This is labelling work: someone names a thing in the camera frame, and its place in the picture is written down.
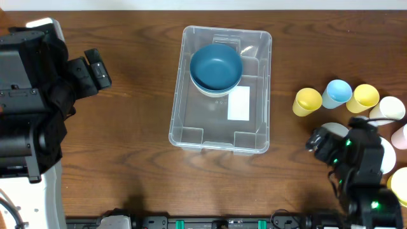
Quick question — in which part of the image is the grey bowl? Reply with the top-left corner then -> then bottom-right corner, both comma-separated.
321,122 -> 349,137

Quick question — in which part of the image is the white bowl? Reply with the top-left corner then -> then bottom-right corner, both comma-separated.
380,137 -> 396,174

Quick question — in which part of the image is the pink cup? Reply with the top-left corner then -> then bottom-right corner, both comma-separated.
390,124 -> 407,149

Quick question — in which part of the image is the yellow bowl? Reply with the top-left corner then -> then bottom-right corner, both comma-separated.
387,167 -> 407,207

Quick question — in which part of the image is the dark blue bowl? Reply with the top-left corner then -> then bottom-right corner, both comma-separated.
190,74 -> 242,97
190,43 -> 243,90

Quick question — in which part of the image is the cream bowl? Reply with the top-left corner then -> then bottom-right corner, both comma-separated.
190,78 -> 240,98

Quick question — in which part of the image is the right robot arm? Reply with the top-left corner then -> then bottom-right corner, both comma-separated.
305,116 -> 403,228

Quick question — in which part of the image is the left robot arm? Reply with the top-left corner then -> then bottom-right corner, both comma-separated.
1,18 -> 112,228

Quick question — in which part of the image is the white label in container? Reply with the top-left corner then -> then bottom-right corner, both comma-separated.
227,86 -> 250,121

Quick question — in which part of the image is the clear plastic storage container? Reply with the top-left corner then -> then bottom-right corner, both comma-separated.
169,25 -> 272,155

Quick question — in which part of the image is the yellow cup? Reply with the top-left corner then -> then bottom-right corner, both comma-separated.
346,84 -> 380,113
293,88 -> 322,117

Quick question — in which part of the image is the light blue cup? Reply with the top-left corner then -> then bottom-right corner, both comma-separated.
322,80 -> 353,109

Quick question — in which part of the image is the cream cup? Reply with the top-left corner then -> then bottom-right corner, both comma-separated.
369,96 -> 406,125

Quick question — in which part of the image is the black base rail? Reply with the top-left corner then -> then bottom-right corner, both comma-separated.
66,209 -> 350,229

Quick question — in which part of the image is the left black cable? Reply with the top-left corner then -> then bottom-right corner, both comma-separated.
0,190 -> 26,229

